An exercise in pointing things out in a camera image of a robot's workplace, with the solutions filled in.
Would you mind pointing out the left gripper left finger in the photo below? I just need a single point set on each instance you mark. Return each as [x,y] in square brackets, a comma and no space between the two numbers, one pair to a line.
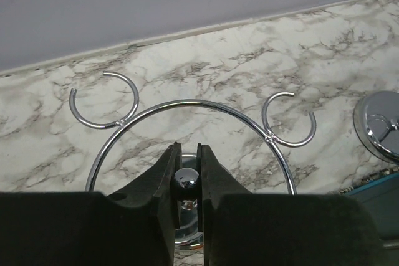
[133,226]

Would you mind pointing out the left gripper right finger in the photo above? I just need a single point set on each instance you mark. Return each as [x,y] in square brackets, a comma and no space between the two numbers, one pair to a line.
[245,228]

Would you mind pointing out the small chrome wire rack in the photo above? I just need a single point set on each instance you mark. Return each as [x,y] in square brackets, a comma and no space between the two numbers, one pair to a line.
[188,180]

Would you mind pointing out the tall chrome wine glass rack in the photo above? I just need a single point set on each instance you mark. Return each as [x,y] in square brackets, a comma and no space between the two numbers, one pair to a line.
[375,119]

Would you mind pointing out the dark grey tray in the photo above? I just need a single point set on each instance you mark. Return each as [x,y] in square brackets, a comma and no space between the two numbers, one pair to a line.
[380,198]

